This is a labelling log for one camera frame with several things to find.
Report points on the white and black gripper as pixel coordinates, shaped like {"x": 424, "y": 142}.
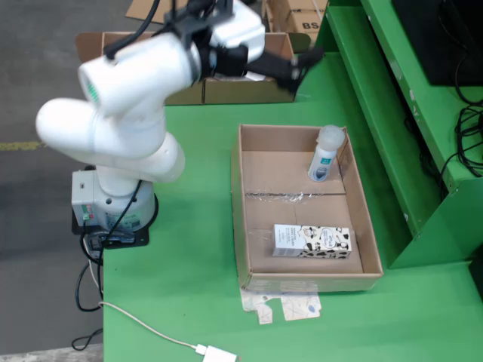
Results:
{"x": 237, "y": 30}

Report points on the paper scraps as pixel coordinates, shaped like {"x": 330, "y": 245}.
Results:
{"x": 298, "y": 307}

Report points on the white power adapter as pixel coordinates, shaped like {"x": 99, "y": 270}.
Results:
{"x": 219, "y": 355}

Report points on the plain cardboard box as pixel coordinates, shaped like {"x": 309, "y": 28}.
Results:
{"x": 305, "y": 3}
{"x": 277, "y": 11}

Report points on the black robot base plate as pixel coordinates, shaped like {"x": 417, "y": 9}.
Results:
{"x": 139, "y": 239}

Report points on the two-compartment cardboard box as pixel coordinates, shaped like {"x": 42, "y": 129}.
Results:
{"x": 245, "y": 92}

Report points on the shallow cardboard tray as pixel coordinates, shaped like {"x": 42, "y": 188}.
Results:
{"x": 271, "y": 215}

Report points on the cow print carton box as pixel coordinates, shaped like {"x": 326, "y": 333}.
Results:
{"x": 313, "y": 241}

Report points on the white bottle with blue label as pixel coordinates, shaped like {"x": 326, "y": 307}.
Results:
{"x": 320, "y": 166}

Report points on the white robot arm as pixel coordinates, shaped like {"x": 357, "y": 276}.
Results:
{"x": 128, "y": 83}

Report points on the long white carton box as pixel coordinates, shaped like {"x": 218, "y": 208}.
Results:
{"x": 256, "y": 77}

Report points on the grey robot base box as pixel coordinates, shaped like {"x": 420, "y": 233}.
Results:
{"x": 81, "y": 196}

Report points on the flat cardboard sheet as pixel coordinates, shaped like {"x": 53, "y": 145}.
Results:
{"x": 139, "y": 9}

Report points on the cardboard box with black print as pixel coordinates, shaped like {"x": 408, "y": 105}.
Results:
{"x": 302, "y": 20}

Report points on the black monitor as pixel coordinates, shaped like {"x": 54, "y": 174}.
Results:
{"x": 445, "y": 37}

